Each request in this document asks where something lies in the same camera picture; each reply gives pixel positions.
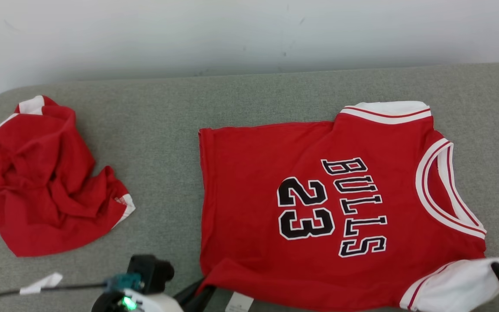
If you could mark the red Bulls 23 jersey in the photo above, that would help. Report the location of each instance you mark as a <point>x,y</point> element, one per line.
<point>254,173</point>

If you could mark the white tape tag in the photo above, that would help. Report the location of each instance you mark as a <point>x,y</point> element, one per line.
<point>41,284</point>

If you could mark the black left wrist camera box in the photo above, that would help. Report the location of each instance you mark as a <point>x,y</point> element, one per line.
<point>152,271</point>

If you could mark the red shorts with white stripes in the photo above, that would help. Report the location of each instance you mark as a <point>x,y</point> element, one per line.
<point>37,186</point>

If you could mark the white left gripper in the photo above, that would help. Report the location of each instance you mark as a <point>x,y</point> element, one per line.
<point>150,303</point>

